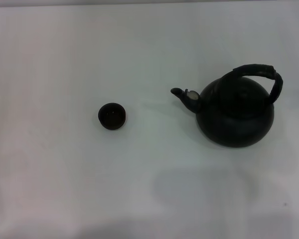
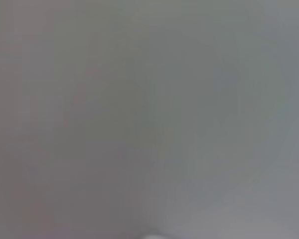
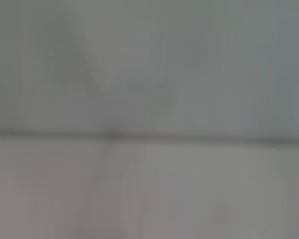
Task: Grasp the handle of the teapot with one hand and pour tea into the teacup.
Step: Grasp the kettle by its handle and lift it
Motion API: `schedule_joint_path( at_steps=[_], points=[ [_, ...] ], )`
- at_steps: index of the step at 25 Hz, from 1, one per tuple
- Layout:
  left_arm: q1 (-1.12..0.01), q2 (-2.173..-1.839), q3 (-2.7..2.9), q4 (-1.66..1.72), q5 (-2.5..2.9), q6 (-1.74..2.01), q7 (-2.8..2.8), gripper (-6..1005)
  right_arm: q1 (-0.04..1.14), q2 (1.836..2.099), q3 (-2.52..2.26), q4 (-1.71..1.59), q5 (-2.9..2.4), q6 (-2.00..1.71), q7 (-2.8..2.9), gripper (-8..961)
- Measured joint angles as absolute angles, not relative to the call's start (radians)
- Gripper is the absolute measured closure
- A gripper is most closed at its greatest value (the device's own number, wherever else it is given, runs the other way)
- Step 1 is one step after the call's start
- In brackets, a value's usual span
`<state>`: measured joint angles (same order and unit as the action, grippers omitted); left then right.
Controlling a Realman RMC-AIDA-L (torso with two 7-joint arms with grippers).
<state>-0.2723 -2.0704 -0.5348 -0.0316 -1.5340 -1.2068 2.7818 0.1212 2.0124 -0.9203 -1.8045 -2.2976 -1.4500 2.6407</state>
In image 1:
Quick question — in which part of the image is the black round teapot with handle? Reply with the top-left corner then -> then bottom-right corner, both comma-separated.
169,64 -> 284,149

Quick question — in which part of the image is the small dark brown teacup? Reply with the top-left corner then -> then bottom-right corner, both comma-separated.
98,102 -> 127,130

